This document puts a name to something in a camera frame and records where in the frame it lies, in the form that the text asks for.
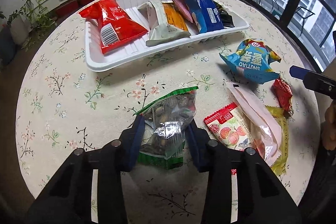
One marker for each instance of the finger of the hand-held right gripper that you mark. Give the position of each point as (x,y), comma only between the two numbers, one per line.
(334,43)
(315,81)

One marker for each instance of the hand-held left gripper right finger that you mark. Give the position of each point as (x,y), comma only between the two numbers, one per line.
(197,150)

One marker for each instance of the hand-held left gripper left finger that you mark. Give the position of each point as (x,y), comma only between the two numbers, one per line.
(135,145)

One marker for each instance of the clear green-edged nut packet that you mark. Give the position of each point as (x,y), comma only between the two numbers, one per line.
(170,113)

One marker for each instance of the white plastic tray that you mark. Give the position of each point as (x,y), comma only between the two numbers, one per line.
(126,53)

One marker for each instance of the black snack packet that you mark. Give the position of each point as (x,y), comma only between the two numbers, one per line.
(225,18)

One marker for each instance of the large red snack bag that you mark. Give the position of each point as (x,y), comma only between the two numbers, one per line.
(118,22)

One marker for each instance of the white snack packet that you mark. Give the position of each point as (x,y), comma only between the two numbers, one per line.
(160,22)

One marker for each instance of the orange snack packet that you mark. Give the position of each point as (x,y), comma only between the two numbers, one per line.
(176,18)

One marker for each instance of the dark blue snack packet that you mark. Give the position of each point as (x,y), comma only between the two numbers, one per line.
(202,6)

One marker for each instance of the pink snack packet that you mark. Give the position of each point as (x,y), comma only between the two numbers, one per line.
(181,5)

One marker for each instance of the person's right hand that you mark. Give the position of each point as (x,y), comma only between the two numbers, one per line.
(331,127)

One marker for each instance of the small red snack packet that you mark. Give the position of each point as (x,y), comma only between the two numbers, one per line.
(282,94)

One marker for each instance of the red white strawberry packet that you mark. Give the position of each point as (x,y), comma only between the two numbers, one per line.
(228,127)

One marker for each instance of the black balcony chair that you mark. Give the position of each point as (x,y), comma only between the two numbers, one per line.
(302,14)

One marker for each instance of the pale clear snack packet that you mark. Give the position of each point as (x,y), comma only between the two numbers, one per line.
(257,113)

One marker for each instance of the floral tablecloth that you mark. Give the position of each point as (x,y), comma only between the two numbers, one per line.
(78,108)

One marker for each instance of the light blue snack packet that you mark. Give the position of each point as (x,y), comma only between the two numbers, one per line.
(249,64)

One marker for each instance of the gold snack packet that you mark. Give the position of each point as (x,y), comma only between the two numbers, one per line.
(282,155)

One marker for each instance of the plant in white ribbed pot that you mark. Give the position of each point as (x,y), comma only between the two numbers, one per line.
(19,29)

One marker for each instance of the trailing green plant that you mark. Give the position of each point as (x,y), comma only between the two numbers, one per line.
(36,8)

